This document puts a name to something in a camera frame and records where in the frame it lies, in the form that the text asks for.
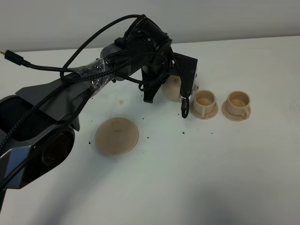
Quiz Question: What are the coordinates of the beige left teacup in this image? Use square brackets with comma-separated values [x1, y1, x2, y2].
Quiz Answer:
[193, 90, 216, 105]

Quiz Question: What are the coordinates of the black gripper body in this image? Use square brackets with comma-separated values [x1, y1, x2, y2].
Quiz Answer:
[117, 15, 172, 103]

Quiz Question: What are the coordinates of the beige teapot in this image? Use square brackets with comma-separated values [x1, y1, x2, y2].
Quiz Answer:
[161, 75, 200, 102]

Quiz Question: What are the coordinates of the beige round teapot plate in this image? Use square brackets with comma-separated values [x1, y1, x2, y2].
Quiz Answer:
[95, 117, 139, 156]

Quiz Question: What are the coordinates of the beige right teacup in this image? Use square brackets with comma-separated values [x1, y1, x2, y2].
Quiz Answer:
[226, 91, 251, 120]

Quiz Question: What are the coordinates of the beige left cup saucer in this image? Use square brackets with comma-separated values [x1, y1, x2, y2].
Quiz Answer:
[191, 100, 218, 120]

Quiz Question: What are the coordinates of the beige right cup saucer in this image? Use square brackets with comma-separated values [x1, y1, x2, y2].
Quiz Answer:
[221, 100, 251, 121]

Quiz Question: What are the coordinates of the beige teacup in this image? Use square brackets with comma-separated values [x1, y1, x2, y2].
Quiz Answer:
[193, 90, 216, 105]
[226, 91, 251, 120]

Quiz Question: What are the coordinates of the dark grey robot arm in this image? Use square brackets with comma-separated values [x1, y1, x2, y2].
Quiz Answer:
[0, 15, 172, 199]

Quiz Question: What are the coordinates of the beige cup saucer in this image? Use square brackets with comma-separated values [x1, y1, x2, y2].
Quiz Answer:
[221, 100, 251, 121]
[191, 100, 218, 120]

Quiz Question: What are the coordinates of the black braided cable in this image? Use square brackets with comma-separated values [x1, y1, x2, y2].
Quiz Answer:
[0, 14, 192, 165]

